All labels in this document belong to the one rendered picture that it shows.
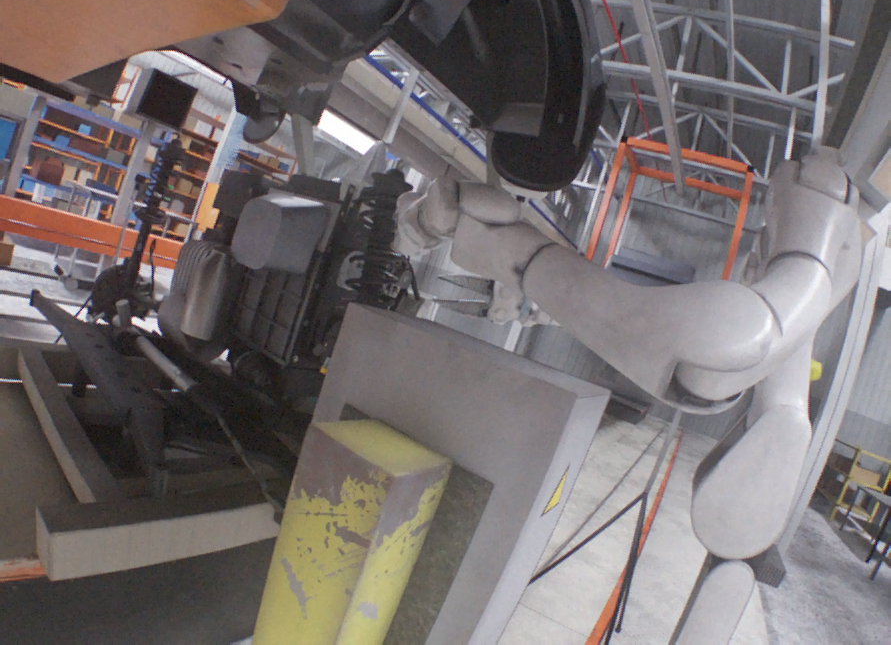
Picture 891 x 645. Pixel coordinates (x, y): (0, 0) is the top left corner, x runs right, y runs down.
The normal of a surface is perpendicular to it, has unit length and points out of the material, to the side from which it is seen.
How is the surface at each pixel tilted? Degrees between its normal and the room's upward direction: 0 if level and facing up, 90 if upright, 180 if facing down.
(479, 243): 114
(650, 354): 125
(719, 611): 90
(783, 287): 55
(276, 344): 90
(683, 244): 90
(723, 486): 87
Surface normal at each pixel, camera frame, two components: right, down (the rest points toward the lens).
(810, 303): 0.05, -0.33
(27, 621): 0.81, 0.30
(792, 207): -0.69, -0.57
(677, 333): -0.50, -0.40
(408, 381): -0.48, -0.13
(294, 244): 0.58, 0.23
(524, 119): -0.58, 0.33
